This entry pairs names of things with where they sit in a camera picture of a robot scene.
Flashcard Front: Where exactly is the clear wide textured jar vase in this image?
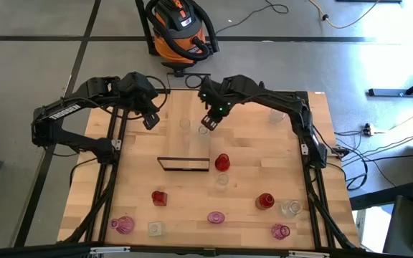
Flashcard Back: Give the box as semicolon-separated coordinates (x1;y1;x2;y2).
280;199;303;219

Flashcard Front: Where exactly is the red tapered ribbed vase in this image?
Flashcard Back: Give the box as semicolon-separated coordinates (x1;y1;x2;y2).
151;190;168;207

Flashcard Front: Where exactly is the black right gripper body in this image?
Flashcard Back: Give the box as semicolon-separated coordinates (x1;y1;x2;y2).
199;77;238;118

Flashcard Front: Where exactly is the black upper frame bar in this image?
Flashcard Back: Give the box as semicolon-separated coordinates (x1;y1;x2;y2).
0;242;413;258

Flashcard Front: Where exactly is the orange black shop vacuum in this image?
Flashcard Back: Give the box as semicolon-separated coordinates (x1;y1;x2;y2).
144;0;221;62
145;0;220;65

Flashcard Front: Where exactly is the black frame wooden shelf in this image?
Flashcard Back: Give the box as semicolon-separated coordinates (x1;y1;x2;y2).
157;73;212;172

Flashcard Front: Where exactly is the black stand pole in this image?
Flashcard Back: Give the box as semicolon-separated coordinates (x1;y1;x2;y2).
134;0;159;57

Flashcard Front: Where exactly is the clear ribbed glass vase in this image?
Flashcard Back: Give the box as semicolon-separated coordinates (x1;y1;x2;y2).
267;109;286;125

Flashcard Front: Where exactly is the black power cable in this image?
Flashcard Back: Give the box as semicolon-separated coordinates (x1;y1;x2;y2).
335;152;413;163

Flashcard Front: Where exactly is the clear square textured vase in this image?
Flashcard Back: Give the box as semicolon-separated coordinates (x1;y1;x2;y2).
148;221;164;237

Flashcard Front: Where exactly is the red ribbed bottle vase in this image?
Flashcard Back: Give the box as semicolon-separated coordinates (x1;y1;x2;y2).
255;192;275;211

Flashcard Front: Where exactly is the pink ribbed cylinder jar vase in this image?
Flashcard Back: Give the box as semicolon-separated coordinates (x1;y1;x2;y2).
206;211;226;225

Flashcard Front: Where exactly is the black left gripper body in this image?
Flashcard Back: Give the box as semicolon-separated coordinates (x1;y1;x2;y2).
120;71;160;116

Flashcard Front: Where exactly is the pink ribbed bulbous vase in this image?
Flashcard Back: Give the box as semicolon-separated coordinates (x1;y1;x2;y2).
271;223;291;241
108;215;136;236

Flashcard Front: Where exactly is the red flared-rim bulb vase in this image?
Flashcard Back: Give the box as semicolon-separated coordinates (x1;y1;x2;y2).
214;153;232;172

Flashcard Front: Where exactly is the yellow floor cable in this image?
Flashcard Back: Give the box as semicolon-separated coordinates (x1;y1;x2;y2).
307;0;382;30

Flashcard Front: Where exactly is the black floor cable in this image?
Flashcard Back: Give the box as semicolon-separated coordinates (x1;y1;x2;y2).
215;0;290;35

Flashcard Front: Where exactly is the black desk leg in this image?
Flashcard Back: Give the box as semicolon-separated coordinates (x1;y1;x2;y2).
367;63;413;98

